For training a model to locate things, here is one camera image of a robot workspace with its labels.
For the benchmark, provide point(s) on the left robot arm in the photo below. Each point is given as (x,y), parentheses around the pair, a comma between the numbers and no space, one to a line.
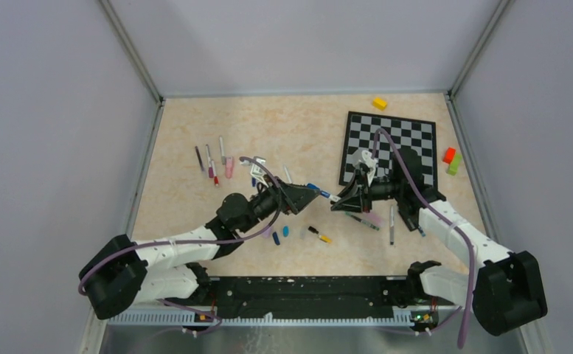
(125,272)

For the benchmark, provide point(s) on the pink highlighter pen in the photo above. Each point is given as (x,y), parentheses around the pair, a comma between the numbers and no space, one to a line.
(374,218)

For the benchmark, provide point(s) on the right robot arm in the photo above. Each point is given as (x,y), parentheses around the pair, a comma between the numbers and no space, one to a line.
(503,288)

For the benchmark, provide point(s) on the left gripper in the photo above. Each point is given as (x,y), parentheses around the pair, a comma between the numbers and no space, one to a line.
(296,198)

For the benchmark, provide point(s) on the black marker blue cap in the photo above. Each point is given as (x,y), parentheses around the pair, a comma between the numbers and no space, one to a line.
(410,220)

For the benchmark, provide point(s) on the green curved block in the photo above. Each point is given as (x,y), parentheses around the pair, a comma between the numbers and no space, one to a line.
(453,166)

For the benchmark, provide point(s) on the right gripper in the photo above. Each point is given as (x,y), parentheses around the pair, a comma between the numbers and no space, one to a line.
(352,202)

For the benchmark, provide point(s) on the red block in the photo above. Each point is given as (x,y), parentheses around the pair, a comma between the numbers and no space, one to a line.
(449,155)

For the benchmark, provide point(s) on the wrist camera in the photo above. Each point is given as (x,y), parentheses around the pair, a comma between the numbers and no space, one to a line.
(368,164)
(256,172)

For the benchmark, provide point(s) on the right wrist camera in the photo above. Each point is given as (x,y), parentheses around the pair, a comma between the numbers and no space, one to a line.
(368,164)

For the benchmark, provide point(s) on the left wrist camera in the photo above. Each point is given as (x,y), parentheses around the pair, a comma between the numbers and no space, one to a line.
(256,172)

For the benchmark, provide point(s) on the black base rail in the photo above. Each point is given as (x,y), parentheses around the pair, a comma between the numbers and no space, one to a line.
(355,297)

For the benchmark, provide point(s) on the green gel pen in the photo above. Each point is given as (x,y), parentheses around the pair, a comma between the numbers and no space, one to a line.
(362,221)

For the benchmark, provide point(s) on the white marker dark blue cap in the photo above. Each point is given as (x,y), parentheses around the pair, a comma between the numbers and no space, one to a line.
(392,225)

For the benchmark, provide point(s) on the yellow block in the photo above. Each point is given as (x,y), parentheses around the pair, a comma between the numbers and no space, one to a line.
(379,103)

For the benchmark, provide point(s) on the pink highlighter cap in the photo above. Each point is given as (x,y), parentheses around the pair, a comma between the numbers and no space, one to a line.
(267,233)

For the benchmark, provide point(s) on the white pen grey cap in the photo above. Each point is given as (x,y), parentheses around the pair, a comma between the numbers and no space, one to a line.
(222,150)

